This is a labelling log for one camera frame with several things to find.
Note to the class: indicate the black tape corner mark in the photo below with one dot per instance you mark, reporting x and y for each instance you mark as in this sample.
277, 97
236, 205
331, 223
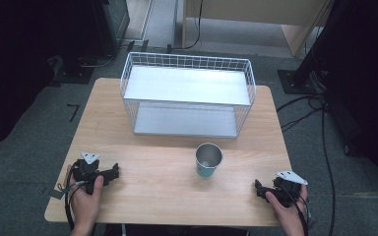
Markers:
73, 112

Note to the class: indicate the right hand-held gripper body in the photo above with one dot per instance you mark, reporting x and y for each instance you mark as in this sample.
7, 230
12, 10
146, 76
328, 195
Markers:
287, 188

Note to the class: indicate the grey tape piece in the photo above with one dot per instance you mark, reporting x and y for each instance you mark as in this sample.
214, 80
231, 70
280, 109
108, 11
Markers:
56, 194

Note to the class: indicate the wooden table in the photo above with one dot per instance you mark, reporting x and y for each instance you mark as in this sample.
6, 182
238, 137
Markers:
164, 196

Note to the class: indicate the wooden furniture panel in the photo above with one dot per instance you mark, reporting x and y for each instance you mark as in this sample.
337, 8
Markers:
259, 16

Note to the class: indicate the person's left hand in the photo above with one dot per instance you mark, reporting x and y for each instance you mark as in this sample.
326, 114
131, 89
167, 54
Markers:
86, 203

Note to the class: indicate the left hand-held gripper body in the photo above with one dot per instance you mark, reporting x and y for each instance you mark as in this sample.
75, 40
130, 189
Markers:
87, 170

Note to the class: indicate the person's right hand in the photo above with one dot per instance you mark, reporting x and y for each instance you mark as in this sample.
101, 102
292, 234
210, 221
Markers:
288, 213

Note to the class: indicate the teal metal cup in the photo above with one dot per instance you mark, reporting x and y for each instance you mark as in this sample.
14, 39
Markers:
208, 160

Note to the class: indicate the black metal stand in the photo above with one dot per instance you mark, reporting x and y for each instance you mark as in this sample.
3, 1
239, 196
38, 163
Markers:
320, 39

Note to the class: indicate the black metal stand base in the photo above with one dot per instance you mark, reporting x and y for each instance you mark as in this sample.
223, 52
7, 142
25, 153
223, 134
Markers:
293, 82

